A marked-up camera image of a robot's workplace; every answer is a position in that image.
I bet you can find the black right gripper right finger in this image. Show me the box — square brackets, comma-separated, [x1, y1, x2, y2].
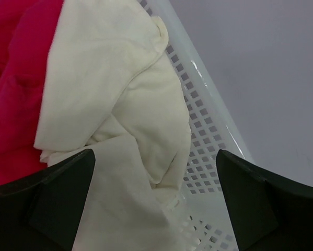
[216, 150, 313, 251]

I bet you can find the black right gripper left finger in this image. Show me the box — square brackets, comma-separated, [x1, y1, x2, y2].
[0, 149, 96, 250]

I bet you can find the white t shirt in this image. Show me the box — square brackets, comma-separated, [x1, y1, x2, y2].
[34, 1, 191, 250]

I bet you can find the white plastic basket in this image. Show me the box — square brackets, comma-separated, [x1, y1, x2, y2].
[141, 1, 252, 250]

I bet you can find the pink t shirt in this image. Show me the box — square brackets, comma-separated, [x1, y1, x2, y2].
[0, 1, 63, 185]

